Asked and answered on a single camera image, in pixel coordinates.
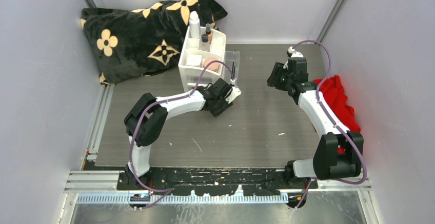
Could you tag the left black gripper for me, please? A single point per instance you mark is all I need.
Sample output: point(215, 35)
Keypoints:
point(215, 112)

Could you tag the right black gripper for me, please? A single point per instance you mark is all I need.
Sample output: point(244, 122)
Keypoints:
point(274, 80)

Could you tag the clear drawer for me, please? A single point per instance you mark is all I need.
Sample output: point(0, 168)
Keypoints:
point(232, 60)

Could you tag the small cream box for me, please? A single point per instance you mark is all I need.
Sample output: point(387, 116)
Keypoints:
point(194, 60)

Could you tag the white plastic drawer organizer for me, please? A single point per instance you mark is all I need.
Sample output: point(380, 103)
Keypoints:
point(190, 75)

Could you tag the black cap clear bottle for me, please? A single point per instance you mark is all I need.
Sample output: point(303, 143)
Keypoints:
point(204, 44)

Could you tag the beige foundation bottle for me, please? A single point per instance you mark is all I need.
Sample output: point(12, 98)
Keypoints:
point(209, 32)

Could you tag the white spray bottle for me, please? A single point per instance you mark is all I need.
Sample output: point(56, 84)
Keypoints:
point(195, 25)

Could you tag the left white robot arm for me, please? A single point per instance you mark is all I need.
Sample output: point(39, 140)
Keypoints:
point(146, 119)

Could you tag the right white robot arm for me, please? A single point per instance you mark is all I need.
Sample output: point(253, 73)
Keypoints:
point(339, 150)

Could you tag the red cloth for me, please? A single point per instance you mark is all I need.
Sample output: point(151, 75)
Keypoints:
point(334, 95)

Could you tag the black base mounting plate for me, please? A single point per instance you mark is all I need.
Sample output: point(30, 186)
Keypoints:
point(222, 181)

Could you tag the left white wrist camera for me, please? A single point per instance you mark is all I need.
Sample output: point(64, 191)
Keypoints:
point(234, 93)

